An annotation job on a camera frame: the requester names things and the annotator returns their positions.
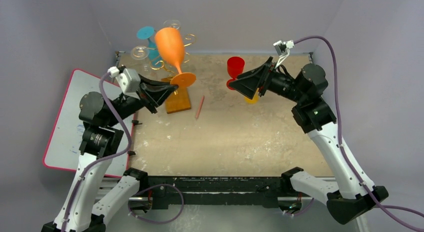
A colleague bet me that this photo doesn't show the clear wine glass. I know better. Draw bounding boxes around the clear wine glass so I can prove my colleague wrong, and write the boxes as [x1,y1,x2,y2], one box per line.
[163,19,181,30]
[130,45,153,75]

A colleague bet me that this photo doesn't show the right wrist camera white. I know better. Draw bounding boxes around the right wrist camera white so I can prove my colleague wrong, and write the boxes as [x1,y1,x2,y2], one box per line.
[273,40,295,68]

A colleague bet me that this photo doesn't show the orange plastic wine glass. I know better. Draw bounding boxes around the orange plastic wine glass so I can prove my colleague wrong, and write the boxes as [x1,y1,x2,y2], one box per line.
[154,27,196,88]

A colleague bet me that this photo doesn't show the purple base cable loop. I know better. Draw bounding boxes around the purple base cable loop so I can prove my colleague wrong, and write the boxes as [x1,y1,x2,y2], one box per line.
[127,183,185,225]

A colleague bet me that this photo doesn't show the blue plastic wine glass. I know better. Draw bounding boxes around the blue plastic wine glass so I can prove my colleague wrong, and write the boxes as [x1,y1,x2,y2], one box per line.
[136,26,161,67]

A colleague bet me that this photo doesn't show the yellow plastic wine glass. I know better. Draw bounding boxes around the yellow plastic wine glass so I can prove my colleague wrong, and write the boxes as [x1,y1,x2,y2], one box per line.
[244,89,260,105]

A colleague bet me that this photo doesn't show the red plastic wine glass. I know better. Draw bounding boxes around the red plastic wine glass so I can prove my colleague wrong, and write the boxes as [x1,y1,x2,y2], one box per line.
[226,56,245,90]

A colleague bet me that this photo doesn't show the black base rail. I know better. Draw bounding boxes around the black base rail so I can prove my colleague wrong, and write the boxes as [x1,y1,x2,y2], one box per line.
[127,166,314,212]

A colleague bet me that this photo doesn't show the wooden rack base board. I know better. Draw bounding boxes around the wooden rack base board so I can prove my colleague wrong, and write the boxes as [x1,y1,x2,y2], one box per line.
[165,88,192,114]

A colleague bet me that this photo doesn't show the gold wire wine glass rack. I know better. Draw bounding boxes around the gold wire wine glass rack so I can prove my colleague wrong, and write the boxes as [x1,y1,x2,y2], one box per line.
[130,19,197,76]

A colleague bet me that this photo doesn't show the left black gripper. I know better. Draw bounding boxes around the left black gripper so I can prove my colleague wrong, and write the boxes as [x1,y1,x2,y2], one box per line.
[106,74,178,127]

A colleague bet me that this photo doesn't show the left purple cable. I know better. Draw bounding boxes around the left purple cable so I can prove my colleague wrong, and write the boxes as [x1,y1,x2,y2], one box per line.
[60,71,133,232]

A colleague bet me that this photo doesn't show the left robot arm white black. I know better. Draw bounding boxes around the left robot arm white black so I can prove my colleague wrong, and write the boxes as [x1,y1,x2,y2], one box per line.
[42,69,178,232]

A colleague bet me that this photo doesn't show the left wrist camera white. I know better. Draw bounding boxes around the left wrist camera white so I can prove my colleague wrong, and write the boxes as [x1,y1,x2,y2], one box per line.
[107,66,141,96]

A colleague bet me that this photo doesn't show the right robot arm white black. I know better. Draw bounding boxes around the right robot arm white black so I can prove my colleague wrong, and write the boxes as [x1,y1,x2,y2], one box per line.
[228,59,389,225]

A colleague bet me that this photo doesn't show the small black clip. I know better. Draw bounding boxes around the small black clip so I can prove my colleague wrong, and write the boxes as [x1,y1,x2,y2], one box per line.
[127,150,136,156]
[131,119,143,126]

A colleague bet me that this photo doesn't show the whiteboard with pink frame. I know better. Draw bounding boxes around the whiteboard with pink frame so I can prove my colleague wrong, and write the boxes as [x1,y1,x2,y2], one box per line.
[43,69,130,178]

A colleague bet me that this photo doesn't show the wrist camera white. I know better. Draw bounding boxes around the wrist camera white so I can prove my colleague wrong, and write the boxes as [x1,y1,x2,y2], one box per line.
[107,66,141,96]
[273,40,295,68]

